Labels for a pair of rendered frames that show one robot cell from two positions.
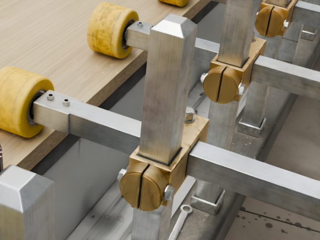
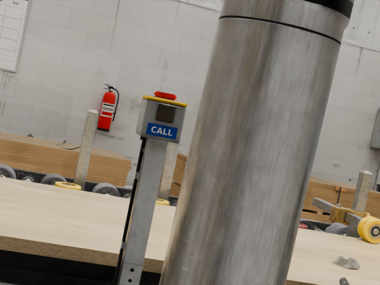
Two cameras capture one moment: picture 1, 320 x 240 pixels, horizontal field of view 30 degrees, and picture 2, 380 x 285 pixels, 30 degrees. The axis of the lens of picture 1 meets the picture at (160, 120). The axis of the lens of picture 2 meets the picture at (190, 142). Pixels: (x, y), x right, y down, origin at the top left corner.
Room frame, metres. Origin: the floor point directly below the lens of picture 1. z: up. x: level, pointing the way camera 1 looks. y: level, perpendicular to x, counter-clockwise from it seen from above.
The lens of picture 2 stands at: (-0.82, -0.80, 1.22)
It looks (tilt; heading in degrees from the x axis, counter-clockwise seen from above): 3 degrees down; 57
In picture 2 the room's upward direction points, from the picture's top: 12 degrees clockwise
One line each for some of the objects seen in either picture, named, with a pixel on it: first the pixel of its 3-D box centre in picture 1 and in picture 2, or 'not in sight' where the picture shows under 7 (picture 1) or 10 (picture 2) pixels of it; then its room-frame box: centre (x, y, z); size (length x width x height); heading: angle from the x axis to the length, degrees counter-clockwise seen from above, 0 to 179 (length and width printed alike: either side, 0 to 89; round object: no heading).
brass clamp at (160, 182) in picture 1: (165, 158); not in sight; (0.54, -0.01, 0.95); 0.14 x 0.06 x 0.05; 159
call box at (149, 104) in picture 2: not in sight; (160, 120); (-0.19, 0.27, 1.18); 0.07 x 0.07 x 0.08; 69
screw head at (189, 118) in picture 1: (186, 114); not in sight; (0.59, -0.03, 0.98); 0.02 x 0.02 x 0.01
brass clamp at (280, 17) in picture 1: (278, 10); not in sight; (1.01, -0.19, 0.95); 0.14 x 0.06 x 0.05; 159
